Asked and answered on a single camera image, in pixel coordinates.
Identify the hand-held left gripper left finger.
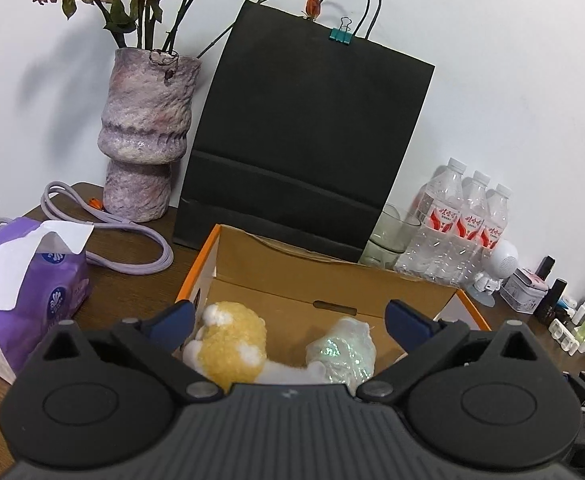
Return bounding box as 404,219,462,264
42,300,222,403

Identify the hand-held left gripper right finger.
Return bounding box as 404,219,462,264
361,300,541,404

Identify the yellow and white plush toy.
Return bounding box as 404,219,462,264
181,301,323,393

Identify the orange-rimmed cardboard box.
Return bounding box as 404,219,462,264
174,224,492,396

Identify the small white plastic case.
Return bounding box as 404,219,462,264
550,317,581,356

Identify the iridescent white fluffy pouch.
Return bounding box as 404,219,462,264
305,316,377,395

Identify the clear glass cup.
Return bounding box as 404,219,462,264
359,203,422,268

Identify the clear water bottle red label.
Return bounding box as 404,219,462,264
443,170,492,286
397,157,468,281
473,183,514,286

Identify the white robot speaker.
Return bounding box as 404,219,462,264
473,240,522,307

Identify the small printed tin box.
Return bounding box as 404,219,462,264
501,268,549,313

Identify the purple tissue pack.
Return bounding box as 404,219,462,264
0,217,94,385

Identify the purple textured vase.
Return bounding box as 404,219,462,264
97,47,203,223

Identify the black paper bag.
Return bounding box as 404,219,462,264
172,0,436,265

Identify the teal binder clip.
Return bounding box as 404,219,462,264
330,17,354,45

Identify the purple cable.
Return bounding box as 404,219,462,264
41,181,174,275

